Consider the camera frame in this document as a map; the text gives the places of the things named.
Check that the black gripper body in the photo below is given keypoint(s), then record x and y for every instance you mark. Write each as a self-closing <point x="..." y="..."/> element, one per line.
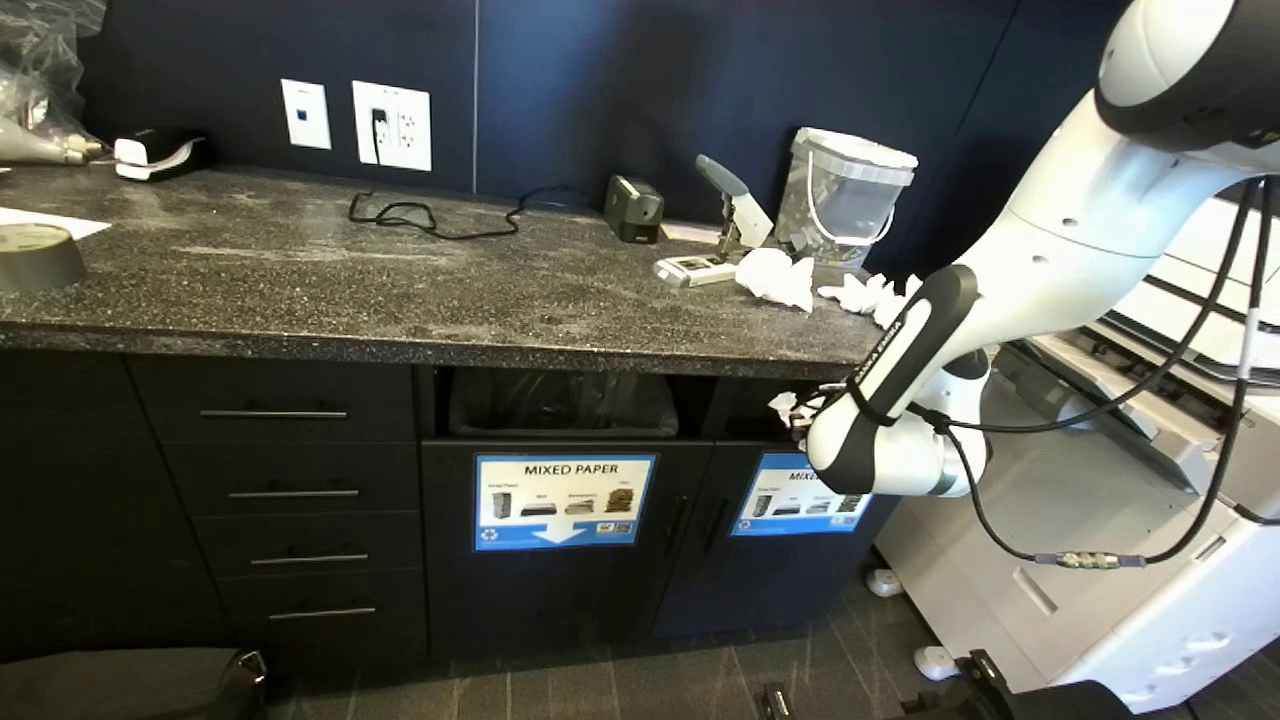
<point x="794" y="414"/>

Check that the white paper ball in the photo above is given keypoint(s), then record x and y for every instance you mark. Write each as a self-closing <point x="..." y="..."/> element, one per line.
<point x="778" y="282"/>
<point x="894" y="298"/>
<point x="847" y="295"/>

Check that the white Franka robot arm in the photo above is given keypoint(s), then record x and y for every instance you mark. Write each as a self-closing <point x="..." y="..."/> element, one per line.
<point x="1065" y="226"/>

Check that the black lined waste bin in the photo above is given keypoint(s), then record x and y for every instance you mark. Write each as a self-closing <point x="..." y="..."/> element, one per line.
<point x="740" y="408"/>
<point x="561" y="403"/>

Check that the crumpled clear plastic bag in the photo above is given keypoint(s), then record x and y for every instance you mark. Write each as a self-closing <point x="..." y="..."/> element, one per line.
<point x="43" y="83"/>

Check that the mixed paper sign up arrow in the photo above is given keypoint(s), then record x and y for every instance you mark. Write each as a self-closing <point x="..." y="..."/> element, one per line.
<point x="782" y="504"/>

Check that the white printer caster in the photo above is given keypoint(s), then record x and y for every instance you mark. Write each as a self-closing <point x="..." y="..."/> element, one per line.
<point x="936" y="660"/>
<point x="881" y="583"/>

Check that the clear container white lid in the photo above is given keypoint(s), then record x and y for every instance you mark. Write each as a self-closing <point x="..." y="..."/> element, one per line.
<point x="847" y="195"/>

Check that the mixed paper sign down arrow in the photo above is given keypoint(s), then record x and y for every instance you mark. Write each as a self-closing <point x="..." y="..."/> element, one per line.
<point x="561" y="504"/>

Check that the small black floor object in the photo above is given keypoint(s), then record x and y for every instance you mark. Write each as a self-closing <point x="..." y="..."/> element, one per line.
<point x="773" y="701"/>

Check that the large white office printer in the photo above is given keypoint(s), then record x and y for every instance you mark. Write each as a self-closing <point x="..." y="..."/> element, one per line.
<point x="1065" y="615"/>

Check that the black stand base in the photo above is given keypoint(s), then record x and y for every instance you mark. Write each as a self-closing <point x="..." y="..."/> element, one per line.
<point x="1027" y="701"/>

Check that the white power outlet plate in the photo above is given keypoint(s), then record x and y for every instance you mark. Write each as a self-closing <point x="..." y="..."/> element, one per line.
<point x="400" y="124"/>

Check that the black counter cabinet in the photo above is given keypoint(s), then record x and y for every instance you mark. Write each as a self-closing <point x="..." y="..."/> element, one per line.
<point x="82" y="504"/>

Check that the small grey container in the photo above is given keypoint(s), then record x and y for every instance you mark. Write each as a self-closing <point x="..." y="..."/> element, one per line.
<point x="32" y="264"/>

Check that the white paper sheet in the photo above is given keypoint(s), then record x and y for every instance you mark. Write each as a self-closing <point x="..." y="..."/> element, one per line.
<point x="43" y="220"/>

